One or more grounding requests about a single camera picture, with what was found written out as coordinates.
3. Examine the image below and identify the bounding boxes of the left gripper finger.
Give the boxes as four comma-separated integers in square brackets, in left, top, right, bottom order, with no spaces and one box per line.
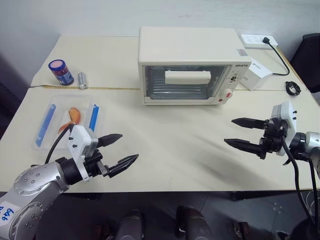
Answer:
[107,153,140,179]
[97,133,124,149]

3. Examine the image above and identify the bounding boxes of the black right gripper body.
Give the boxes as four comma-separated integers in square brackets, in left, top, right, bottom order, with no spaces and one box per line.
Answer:
[258,119,288,161]

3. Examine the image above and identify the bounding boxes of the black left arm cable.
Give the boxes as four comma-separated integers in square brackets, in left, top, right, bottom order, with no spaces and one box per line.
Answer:
[44,124,77,165]

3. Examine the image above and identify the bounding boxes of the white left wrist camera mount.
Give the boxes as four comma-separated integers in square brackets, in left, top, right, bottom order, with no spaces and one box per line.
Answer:
[66,124,100,182]

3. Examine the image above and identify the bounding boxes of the silver metal cylinder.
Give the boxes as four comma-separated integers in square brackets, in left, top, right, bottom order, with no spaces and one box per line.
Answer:
[76,72,88,90]

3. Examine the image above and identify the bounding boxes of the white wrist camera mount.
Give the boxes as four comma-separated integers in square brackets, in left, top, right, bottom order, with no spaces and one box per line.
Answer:
[66,124,100,182]
[271,100,298,157]

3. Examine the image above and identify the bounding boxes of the cream toaster oven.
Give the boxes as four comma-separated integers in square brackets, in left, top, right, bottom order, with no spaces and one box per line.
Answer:
[137,26,253,107]

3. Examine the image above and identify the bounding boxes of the black plug with cable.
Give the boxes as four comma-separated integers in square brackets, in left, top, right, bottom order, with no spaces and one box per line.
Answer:
[260,36,291,76]

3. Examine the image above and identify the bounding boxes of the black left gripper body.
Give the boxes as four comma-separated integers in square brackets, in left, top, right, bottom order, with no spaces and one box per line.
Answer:
[84,148,111,178]

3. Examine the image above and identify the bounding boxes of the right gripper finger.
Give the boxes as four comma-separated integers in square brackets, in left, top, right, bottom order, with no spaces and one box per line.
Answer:
[230,117,266,130]
[223,138,264,158]

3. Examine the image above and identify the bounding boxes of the black chair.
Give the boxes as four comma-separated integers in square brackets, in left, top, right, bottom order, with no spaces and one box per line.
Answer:
[289,32,320,94]

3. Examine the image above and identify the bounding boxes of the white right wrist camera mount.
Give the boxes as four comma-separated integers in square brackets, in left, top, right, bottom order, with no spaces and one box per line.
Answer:
[271,100,298,157]

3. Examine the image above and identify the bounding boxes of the white label with blue writing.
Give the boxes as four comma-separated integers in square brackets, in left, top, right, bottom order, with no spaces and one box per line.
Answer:
[0,199,21,227]

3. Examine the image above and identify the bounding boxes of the white power strip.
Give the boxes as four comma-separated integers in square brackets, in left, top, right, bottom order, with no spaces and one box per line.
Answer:
[240,33,279,50]

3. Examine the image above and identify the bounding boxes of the white cardboard box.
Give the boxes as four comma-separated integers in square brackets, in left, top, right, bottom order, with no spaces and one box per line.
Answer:
[240,56,274,92]

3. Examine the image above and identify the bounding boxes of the orange carrot piece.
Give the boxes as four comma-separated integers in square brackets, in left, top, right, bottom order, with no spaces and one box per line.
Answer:
[57,107,82,135]

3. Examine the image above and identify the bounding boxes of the dark rounded shape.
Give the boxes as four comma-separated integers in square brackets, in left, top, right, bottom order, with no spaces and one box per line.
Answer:
[116,209,145,240]
[175,205,210,240]

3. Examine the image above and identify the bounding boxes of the black coiled cable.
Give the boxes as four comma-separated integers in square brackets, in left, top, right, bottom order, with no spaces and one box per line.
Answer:
[284,80,301,96]

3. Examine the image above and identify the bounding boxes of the white oven door handle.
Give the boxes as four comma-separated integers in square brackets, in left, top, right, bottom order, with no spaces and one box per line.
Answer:
[164,70,212,86]

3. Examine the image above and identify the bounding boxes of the clear plastic tray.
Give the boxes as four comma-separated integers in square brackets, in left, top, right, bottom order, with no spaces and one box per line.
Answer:
[31,94,108,152]

